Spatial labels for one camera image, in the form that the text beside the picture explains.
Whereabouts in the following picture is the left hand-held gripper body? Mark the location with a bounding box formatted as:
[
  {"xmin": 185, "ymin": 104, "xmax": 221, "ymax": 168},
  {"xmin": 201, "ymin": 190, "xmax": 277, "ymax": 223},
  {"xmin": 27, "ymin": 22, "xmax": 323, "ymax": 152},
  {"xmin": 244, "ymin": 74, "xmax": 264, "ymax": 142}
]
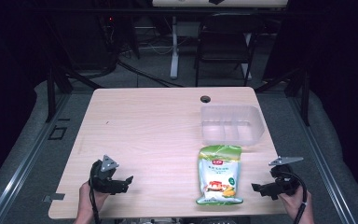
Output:
[{"xmin": 89, "ymin": 154, "xmax": 128, "ymax": 195}]

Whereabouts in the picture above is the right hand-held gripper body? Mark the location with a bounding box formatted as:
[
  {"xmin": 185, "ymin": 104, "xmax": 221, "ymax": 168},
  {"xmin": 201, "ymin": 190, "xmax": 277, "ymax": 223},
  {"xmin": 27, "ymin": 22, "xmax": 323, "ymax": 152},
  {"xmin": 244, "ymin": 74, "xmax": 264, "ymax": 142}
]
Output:
[{"xmin": 268, "ymin": 155, "xmax": 305, "ymax": 198}]

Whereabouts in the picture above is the green and white snack bag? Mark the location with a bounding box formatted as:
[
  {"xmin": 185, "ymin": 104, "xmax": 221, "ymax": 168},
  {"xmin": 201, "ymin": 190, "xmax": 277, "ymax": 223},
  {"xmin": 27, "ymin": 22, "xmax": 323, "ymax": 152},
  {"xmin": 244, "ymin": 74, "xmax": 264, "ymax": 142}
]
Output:
[{"xmin": 195, "ymin": 144, "xmax": 244, "ymax": 206}]

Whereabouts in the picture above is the clear plastic container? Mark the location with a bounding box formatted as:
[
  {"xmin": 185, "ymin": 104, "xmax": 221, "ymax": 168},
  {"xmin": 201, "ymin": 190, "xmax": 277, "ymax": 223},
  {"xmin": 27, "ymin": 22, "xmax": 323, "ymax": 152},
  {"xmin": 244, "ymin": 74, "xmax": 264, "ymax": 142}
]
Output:
[{"xmin": 200, "ymin": 104, "xmax": 266, "ymax": 147}]

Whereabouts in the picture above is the person's right hand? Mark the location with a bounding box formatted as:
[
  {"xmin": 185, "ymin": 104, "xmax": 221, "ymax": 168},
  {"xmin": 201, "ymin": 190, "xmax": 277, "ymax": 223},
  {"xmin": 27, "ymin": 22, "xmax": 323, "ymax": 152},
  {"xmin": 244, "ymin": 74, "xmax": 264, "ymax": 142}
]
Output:
[{"xmin": 277, "ymin": 185, "xmax": 313, "ymax": 219}]

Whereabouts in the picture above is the person's left hand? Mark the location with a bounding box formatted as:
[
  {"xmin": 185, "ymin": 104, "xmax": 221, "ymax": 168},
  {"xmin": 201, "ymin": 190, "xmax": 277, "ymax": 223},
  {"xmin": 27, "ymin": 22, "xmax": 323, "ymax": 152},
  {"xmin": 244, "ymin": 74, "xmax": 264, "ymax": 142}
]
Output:
[{"xmin": 77, "ymin": 181, "xmax": 110, "ymax": 219}]

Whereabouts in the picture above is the grey tape strip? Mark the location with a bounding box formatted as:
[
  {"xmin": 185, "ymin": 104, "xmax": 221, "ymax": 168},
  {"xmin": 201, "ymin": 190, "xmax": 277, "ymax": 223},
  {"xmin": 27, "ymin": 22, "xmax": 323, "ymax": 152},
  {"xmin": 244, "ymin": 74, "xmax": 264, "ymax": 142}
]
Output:
[{"xmin": 42, "ymin": 192, "xmax": 66, "ymax": 203}]

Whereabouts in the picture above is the black tape square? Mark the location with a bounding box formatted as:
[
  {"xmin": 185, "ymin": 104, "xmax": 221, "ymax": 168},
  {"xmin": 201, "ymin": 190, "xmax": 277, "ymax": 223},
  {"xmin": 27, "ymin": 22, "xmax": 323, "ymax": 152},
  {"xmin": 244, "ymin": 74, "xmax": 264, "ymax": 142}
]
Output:
[{"xmin": 47, "ymin": 124, "xmax": 68, "ymax": 141}]

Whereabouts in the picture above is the black metal stand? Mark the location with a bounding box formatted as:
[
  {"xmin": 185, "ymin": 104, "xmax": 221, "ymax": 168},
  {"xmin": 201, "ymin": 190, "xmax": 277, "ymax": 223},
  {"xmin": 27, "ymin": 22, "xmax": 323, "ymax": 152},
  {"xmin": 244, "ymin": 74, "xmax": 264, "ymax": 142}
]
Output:
[
  {"xmin": 254, "ymin": 65, "xmax": 311, "ymax": 127},
  {"xmin": 44, "ymin": 63, "xmax": 104, "ymax": 124}
]

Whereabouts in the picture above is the white table leg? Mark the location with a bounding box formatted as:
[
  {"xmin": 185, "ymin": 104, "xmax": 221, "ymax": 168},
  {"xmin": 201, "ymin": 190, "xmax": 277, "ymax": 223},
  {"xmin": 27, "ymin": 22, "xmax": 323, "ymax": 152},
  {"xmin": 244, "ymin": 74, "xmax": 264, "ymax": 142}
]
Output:
[{"xmin": 169, "ymin": 15, "xmax": 181, "ymax": 80}]

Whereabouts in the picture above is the black folding chair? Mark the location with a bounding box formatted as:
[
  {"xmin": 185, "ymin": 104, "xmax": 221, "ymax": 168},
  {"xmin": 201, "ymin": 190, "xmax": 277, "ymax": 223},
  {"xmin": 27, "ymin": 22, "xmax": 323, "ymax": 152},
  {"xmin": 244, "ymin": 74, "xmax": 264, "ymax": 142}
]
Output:
[{"xmin": 193, "ymin": 12, "xmax": 265, "ymax": 89}]

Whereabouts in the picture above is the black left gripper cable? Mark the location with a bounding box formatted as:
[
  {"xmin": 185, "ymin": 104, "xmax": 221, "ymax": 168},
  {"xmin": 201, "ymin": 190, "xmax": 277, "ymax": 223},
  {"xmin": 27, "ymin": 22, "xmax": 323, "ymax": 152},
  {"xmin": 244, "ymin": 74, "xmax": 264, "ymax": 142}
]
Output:
[{"xmin": 88, "ymin": 177, "xmax": 103, "ymax": 224}]

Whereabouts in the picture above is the aluminium floor rail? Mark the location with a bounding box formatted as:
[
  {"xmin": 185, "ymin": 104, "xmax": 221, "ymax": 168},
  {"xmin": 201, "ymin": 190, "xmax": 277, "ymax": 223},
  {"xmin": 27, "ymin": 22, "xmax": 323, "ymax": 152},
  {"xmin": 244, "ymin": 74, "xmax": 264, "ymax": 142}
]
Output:
[
  {"xmin": 0, "ymin": 92, "xmax": 73, "ymax": 224},
  {"xmin": 286, "ymin": 95, "xmax": 356, "ymax": 224}
]

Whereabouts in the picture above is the black floor cable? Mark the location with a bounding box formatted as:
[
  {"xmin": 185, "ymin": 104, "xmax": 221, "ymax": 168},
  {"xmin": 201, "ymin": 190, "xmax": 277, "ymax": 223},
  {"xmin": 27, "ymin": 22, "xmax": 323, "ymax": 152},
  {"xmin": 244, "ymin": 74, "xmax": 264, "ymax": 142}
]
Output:
[{"xmin": 117, "ymin": 60, "xmax": 185, "ymax": 89}]

